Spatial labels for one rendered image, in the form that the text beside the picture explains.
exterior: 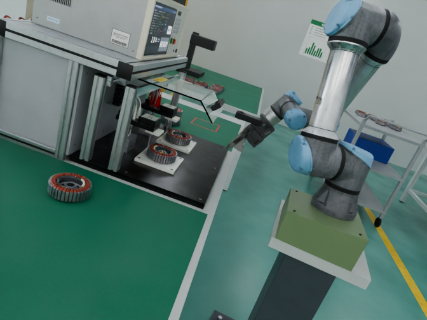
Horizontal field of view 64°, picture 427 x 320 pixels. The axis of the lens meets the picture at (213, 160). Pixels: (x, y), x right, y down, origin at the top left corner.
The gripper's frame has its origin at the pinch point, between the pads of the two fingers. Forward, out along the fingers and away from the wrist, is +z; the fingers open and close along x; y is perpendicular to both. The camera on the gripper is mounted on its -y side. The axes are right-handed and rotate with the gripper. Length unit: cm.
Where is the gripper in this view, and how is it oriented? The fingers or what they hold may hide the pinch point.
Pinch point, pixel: (228, 145)
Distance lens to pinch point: 147.8
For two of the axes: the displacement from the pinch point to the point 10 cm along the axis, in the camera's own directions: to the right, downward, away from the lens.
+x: 1.6, -3.2, 9.4
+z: -7.3, 6.0, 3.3
